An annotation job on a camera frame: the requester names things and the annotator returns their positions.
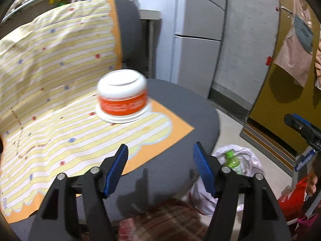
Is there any orange instant noodle bowl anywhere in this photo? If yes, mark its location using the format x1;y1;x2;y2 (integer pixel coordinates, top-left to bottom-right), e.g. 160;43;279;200
96;69;151;124

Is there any white plastic bag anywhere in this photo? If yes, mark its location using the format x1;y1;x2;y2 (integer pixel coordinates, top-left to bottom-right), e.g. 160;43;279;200
188;144;265;215

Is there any striped brown rug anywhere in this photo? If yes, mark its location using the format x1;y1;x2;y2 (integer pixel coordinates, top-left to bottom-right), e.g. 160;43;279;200
240;120;299;166

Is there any grey side table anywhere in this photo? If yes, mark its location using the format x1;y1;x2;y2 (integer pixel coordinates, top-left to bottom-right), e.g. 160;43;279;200
139;9;161;79

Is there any grey office chair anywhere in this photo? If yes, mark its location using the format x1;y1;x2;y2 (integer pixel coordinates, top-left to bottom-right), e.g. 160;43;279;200
5;0;221;241

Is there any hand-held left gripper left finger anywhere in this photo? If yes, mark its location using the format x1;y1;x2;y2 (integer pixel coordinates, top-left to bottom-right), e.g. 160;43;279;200
28;144;129;241

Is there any yellow door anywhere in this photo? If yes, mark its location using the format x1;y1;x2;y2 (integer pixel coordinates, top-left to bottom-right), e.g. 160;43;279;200
248;0;321;156

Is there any person's plaid clothing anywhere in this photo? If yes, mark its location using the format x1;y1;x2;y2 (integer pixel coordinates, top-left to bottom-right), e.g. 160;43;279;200
118;198;211;241

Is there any green plastic bottle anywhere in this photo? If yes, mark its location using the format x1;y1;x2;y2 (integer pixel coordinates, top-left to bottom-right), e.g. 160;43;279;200
222;150;245;175

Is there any beige printed hanging cloth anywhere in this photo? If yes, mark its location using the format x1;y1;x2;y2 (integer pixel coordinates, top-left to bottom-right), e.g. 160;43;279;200
273;0;321;89

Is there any yellow striped orange mat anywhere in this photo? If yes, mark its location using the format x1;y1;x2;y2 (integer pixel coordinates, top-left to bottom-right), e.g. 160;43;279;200
0;0;195;224

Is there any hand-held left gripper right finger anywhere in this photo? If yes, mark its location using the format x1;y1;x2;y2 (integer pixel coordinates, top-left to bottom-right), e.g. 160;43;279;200
193;142;293;241

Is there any red printed packet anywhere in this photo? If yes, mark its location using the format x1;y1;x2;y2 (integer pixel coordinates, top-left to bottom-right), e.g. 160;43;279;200
278;177;311;223

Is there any person's right hand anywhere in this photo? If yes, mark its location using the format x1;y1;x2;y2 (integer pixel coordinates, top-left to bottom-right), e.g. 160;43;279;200
306;164;319;197

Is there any grey refrigerator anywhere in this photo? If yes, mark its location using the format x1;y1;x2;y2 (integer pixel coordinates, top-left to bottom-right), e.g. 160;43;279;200
171;0;228;99

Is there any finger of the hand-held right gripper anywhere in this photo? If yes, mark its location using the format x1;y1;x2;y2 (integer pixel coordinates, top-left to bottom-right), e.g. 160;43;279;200
284;114;321;153

